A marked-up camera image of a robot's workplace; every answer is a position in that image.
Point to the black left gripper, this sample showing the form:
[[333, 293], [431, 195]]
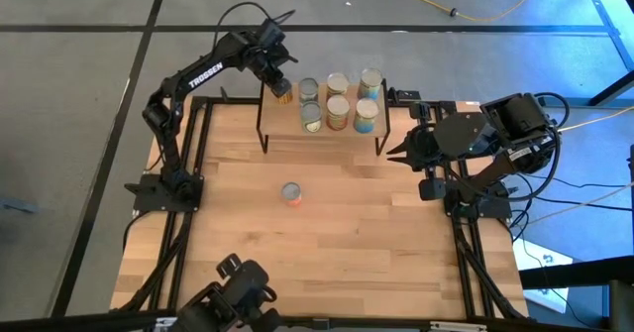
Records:
[[270, 59]]

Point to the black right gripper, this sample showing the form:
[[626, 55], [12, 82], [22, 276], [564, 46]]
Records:
[[426, 148]]

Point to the yellow black beans can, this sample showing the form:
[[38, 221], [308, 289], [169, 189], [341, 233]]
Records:
[[285, 99]]

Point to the grey label can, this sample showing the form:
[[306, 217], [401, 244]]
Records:
[[308, 90]]

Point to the pink green label can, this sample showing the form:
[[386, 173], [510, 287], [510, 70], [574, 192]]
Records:
[[311, 114]]

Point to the blue yellow gradient can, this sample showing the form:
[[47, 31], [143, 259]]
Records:
[[365, 121], [370, 79]]

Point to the tan can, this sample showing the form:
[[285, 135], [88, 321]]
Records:
[[338, 80]]

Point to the orange green beans can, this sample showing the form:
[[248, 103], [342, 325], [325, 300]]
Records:
[[338, 119]]

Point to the red orange label can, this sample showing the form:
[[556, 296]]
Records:
[[291, 191]]

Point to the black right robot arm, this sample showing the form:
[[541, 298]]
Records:
[[515, 119]]

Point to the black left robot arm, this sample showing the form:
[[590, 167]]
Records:
[[205, 76]]

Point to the white paper sheet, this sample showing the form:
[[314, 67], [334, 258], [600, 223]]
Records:
[[532, 253]]

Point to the blue floor tape piece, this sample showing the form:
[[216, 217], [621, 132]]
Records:
[[17, 205]]

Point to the long black rig beam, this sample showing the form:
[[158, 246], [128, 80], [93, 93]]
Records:
[[74, 322]]

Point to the wooden shelf black frame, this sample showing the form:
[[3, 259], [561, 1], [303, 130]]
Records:
[[282, 124]]

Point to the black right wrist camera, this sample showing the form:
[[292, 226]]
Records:
[[432, 189]]

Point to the black aluminium table frame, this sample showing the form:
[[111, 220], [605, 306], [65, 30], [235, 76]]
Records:
[[243, 99]]

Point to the black frame bracket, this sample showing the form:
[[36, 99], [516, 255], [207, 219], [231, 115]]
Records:
[[225, 95], [408, 95]]

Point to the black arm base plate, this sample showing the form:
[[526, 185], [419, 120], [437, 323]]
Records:
[[497, 211], [148, 204]]

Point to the silver mounting bracket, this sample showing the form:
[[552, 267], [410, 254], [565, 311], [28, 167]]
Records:
[[455, 327]]

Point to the grey rig post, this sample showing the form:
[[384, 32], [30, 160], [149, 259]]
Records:
[[621, 307]]

